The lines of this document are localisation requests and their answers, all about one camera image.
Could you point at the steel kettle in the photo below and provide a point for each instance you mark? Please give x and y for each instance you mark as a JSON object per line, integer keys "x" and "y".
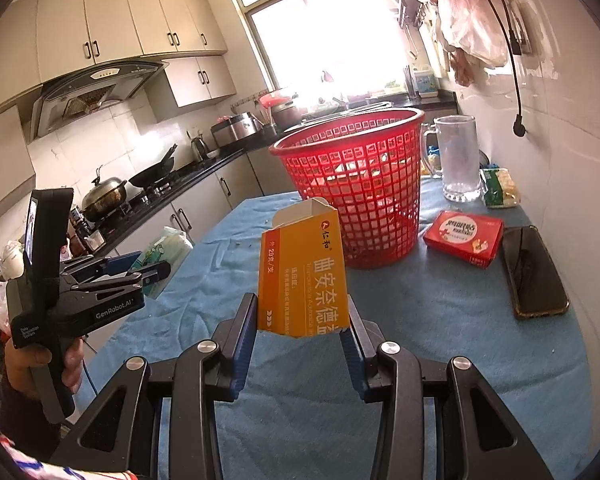
{"x": 199, "y": 149}

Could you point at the yellow snack bag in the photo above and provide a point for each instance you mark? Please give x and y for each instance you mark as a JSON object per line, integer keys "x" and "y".
{"x": 500, "y": 187}

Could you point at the white plastic packet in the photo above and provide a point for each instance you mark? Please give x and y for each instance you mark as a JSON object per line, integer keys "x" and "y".
{"x": 172, "y": 247}

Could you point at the person's printed clothing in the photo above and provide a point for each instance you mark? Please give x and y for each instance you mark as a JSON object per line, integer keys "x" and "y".
{"x": 40, "y": 471}

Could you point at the grey range hood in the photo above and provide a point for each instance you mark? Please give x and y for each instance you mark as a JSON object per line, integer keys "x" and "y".
{"x": 95, "y": 90}

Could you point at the hanging plastic bags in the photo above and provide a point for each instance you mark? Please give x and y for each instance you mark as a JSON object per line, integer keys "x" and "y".
{"x": 470, "y": 30}

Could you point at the black wall utensil rack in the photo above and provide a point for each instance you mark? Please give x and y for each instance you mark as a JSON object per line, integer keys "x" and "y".
{"x": 410, "y": 7}

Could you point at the red flat cardboard box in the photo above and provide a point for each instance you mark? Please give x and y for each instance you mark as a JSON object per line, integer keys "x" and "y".
{"x": 462, "y": 237}

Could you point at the steel rice cooker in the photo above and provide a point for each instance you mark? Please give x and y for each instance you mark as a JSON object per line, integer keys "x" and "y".
{"x": 235, "y": 130}

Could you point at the orange cardboard medicine box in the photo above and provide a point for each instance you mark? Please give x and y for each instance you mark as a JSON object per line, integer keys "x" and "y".
{"x": 305, "y": 270}

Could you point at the blue towel tablecloth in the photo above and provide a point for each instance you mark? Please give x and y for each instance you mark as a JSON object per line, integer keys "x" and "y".
{"x": 455, "y": 350}

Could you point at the white wall socket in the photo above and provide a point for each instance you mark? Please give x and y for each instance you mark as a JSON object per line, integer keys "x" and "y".
{"x": 525, "y": 15}

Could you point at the black smartphone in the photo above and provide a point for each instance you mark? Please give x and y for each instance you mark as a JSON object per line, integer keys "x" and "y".
{"x": 532, "y": 275}

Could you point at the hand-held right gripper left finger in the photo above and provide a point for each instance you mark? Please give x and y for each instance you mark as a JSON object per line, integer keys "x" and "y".
{"x": 245, "y": 347}

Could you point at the clear glass mug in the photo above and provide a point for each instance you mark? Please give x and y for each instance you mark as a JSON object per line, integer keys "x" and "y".
{"x": 457, "y": 160}

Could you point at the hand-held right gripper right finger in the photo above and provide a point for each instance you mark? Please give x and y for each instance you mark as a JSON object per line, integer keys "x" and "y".
{"x": 352, "y": 362}

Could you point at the steel pot with lid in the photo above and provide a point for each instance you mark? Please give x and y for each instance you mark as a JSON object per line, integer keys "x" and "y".
{"x": 105, "y": 195}

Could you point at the red plastic mesh basket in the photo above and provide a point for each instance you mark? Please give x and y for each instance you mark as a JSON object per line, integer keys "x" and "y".
{"x": 370, "y": 200}

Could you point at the cream lower kitchen cabinets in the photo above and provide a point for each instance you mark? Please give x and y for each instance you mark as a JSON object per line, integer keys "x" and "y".
{"x": 200, "y": 210}

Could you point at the pot with red lid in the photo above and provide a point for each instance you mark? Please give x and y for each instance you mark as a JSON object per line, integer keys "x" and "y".
{"x": 285, "y": 112}

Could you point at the black gas stove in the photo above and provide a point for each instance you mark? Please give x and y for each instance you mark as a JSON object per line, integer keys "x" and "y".
{"x": 152, "y": 194}

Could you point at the kitchen window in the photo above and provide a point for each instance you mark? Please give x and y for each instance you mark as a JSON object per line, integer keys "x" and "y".
{"x": 330, "y": 35}

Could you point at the black wok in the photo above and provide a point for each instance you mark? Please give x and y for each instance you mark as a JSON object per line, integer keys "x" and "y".
{"x": 150, "y": 176}

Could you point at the cream upper kitchen cabinets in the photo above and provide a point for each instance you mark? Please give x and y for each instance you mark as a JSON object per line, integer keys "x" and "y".
{"x": 130, "y": 25}

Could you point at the person's left forearm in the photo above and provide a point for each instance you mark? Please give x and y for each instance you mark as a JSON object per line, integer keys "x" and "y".
{"x": 25, "y": 425}

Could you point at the blue white detergent bottle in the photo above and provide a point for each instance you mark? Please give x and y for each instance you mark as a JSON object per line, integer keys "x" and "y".
{"x": 425, "y": 82}

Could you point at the person's left hand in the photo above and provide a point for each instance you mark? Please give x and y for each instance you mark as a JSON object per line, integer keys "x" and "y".
{"x": 22, "y": 370}

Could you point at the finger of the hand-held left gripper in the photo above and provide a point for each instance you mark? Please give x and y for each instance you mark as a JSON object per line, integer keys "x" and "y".
{"x": 152, "y": 271}
{"x": 115, "y": 262}

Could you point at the cream kitchen cabinets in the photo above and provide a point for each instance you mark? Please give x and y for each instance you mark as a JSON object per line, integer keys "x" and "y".
{"x": 130, "y": 25}
{"x": 200, "y": 210}

